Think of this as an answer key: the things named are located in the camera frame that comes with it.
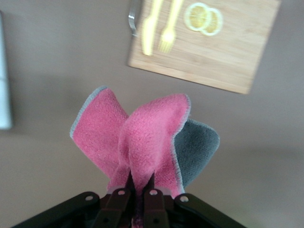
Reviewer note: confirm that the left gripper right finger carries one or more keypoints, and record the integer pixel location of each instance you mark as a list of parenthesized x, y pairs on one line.
[(154, 206)]

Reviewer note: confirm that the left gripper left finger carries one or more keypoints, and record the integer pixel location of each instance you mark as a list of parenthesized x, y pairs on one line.
[(117, 204)]

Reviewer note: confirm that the pink and grey cloth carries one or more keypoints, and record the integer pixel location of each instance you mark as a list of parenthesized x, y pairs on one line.
[(142, 142)]

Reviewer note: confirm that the white rectangular tray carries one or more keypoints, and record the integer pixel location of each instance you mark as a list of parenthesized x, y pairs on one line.
[(3, 95)]

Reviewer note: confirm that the wooden cutting board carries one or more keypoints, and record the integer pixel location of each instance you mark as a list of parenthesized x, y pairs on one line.
[(213, 54)]

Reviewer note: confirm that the yellow fork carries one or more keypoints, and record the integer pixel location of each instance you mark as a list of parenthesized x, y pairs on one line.
[(167, 40)]

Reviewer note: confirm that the yellow knife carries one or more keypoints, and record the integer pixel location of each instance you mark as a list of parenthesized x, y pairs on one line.
[(148, 33)]

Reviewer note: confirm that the lemon slice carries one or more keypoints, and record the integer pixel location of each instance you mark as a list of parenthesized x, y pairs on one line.
[(216, 23), (196, 16)]

